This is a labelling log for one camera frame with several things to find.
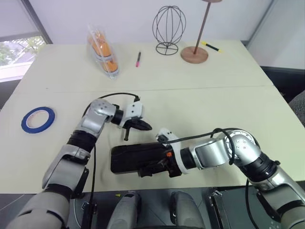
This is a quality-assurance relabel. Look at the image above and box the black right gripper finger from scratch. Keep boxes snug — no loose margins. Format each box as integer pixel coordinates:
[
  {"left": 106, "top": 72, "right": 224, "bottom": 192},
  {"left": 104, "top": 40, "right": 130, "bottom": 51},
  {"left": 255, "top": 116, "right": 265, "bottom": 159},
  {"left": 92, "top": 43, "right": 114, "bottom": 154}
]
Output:
[{"left": 138, "top": 160, "right": 168, "bottom": 178}]

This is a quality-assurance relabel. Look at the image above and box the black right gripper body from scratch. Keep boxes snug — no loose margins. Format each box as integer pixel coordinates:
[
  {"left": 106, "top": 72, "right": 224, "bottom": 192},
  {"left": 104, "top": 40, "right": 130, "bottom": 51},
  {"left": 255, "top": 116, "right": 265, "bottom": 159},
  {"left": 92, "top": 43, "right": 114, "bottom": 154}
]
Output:
[{"left": 163, "top": 145, "right": 181, "bottom": 178}]

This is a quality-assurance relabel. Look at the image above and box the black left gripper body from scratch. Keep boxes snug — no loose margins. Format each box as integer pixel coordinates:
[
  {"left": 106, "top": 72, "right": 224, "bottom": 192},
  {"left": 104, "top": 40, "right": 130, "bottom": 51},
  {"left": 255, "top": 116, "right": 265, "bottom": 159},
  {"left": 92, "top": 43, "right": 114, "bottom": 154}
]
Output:
[{"left": 120, "top": 117, "right": 143, "bottom": 142}]

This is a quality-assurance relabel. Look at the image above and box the black tool bit case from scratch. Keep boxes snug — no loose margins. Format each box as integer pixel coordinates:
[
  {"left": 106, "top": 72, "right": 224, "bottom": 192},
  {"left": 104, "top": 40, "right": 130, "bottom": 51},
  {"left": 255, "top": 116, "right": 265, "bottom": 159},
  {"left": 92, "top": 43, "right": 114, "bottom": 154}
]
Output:
[{"left": 110, "top": 142, "right": 167, "bottom": 175}]

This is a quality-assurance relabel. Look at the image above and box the blue tape roll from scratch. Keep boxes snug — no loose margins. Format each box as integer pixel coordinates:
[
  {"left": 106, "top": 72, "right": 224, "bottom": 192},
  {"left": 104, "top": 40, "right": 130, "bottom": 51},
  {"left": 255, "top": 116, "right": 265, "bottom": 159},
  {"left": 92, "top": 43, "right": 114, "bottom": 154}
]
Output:
[{"left": 20, "top": 106, "right": 56, "bottom": 135}]

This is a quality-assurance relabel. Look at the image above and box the clear bag of orange items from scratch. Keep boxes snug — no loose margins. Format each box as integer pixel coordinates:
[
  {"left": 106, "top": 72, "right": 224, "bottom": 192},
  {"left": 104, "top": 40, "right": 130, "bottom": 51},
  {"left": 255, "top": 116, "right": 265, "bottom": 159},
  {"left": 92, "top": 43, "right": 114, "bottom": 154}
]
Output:
[{"left": 86, "top": 23, "right": 120, "bottom": 81}]

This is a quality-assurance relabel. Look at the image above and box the wooden stand with round base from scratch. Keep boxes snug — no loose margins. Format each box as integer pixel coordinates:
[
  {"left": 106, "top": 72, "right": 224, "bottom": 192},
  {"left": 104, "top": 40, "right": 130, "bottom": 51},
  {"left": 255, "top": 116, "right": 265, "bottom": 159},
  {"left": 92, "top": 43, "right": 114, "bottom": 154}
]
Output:
[{"left": 180, "top": 0, "right": 224, "bottom": 64}]

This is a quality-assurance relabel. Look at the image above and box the yellow and black marker pen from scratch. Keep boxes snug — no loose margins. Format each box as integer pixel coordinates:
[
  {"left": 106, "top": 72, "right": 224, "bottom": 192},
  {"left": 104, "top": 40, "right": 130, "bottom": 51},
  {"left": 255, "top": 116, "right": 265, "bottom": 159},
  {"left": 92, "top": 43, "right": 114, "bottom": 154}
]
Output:
[{"left": 201, "top": 41, "right": 222, "bottom": 53}]

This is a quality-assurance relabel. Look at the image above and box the window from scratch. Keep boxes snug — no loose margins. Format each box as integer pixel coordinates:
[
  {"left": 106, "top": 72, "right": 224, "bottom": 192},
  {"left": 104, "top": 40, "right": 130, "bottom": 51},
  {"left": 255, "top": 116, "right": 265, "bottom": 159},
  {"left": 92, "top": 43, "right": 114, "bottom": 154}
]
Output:
[{"left": 0, "top": 35, "right": 47, "bottom": 83}]

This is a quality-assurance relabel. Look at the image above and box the grey fabric cushion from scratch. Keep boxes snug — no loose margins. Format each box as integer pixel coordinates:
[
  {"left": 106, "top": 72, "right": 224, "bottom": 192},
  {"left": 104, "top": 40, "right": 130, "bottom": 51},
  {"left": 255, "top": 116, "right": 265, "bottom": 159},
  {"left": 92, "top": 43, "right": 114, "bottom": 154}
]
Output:
[{"left": 288, "top": 90, "right": 305, "bottom": 125}]

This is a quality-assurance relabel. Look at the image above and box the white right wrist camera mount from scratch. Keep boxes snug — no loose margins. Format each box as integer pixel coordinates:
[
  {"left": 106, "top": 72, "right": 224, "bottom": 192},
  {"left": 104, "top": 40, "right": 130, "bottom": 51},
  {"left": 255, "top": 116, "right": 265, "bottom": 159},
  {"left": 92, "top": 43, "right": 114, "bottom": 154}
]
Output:
[{"left": 155, "top": 127, "right": 192, "bottom": 175}]

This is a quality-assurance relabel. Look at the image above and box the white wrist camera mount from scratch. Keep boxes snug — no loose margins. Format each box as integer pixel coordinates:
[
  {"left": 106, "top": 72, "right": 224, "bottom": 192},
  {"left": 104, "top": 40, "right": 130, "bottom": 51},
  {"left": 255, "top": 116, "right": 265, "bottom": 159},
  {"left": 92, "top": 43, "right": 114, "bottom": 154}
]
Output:
[
  {"left": 118, "top": 101, "right": 145, "bottom": 128},
  {"left": 155, "top": 127, "right": 192, "bottom": 175}
]

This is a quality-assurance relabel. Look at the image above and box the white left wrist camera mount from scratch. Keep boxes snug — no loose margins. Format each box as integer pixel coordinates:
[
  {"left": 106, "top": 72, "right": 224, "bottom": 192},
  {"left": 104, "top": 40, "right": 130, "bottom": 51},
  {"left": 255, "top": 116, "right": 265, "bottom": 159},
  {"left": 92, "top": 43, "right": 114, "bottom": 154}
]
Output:
[{"left": 118, "top": 101, "right": 145, "bottom": 128}]

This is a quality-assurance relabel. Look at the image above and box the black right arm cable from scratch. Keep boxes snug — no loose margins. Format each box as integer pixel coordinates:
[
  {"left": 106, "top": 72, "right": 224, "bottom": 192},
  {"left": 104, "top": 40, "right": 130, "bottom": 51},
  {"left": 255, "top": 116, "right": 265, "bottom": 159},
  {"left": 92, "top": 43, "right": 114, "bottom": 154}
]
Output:
[{"left": 158, "top": 127, "right": 260, "bottom": 229}]

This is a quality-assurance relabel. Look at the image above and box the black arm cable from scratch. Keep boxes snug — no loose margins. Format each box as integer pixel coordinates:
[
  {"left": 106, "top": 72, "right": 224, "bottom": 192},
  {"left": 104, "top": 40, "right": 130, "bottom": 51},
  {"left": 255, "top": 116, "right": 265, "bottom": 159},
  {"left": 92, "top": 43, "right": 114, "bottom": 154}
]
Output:
[
  {"left": 82, "top": 93, "right": 141, "bottom": 229},
  {"left": 158, "top": 127, "right": 260, "bottom": 229}
]

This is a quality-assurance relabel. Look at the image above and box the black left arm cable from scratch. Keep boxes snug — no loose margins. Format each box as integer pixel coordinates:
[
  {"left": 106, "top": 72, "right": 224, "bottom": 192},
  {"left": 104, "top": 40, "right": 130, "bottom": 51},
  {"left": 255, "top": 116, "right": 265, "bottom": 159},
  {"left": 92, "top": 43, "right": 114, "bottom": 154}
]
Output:
[{"left": 82, "top": 93, "right": 141, "bottom": 229}]

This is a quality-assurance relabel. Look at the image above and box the black metal frame leg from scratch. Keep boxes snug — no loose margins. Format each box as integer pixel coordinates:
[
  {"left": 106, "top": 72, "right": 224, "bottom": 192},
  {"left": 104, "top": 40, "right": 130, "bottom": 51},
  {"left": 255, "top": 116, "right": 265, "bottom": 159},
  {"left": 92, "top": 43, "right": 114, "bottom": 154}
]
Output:
[
  {"left": 81, "top": 201, "right": 99, "bottom": 229},
  {"left": 206, "top": 188, "right": 230, "bottom": 229}
]

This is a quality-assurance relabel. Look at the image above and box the black wire head stand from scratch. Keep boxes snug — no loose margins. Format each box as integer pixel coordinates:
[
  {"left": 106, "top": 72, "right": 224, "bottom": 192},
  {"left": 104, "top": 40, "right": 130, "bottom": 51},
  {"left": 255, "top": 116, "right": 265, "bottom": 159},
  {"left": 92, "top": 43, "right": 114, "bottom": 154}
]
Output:
[{"left": 152, "top": 5, "right": 187, "bottom": 55}]

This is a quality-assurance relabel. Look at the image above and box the dark window frame post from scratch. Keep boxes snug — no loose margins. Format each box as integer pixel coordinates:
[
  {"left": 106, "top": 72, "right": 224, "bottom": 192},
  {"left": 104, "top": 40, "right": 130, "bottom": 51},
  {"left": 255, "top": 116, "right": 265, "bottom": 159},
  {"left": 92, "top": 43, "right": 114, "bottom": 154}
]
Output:
[{"left": 23, "top": 0, "right": 53, "bottom": 45}]

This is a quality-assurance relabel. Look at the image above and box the grey wall post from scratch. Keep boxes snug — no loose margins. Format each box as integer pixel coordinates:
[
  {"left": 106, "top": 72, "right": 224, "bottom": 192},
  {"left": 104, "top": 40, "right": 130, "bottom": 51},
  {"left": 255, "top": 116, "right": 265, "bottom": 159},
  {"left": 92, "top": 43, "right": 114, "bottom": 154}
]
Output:
[{"left": 240, "top": 0, "right": 275, "bottom": 47}]

